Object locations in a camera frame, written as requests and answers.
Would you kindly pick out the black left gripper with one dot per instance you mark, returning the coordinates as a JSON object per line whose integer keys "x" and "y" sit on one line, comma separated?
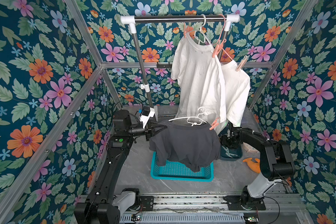
{"x": 148, "y": 132}

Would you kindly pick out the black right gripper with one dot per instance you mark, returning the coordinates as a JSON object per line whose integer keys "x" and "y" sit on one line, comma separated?
{"x": 229, "y": 134}

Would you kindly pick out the pink clothespin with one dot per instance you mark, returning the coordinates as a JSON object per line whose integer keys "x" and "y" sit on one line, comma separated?
{"x": 185, "y": 30}
{"x": 219, "y": 46}
{"x": 215, "y": 123}

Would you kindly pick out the dark grey t-shirt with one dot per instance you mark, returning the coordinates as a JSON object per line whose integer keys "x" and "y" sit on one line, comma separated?
{"x": 195, "y": 147}

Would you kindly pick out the white plastic hanger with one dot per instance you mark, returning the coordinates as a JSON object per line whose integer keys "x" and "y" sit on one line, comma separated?
{"x": 199, "y": 37}
{"x": 193, "y": 120}

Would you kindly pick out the plain white t-shirt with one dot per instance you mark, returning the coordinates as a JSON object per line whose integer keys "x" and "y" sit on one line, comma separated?
{"x": 202, "y": 83}

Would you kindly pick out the white printed t-shirt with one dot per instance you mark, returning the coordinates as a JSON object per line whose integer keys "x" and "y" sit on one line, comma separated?
{"x": 237, "y": 87}

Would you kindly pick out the beige clothespin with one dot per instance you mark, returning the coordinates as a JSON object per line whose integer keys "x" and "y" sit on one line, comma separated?
{"x": 242, "y": 63}

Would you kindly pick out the pink wire hanger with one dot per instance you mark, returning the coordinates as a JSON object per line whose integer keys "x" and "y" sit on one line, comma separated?
{"x": 222, "y": 39}

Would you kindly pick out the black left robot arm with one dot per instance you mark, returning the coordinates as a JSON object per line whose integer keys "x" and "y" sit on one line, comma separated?
{"x": 106, "y": 173}

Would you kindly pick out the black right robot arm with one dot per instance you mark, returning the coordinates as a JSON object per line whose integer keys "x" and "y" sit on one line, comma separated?
{"x": 275, "y": 162}

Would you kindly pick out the teal clothespin tray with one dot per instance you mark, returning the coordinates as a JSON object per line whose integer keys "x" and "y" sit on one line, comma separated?
{"x": 229, "y": 154}

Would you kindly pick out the orange plush toy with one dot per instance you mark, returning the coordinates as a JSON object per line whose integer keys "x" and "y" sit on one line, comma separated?
{"x": 253, "y": 164}

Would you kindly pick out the teal laundry basket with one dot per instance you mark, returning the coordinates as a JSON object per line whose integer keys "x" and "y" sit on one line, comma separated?
{"x": 176, "y": 171}

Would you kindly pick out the white steel clothes rack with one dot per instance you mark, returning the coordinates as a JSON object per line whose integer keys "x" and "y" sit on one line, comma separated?
{"x": 132, "y": 21}

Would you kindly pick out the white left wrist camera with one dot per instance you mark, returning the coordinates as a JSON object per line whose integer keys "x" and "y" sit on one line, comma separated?
{"x": 146, "y": 114}

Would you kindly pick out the black wall hook rail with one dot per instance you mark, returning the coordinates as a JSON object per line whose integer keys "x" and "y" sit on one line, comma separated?
{"x": 166, "y": 65}

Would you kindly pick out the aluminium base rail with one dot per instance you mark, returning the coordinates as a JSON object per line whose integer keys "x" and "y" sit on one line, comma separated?
{"x": 194, "y": 208}

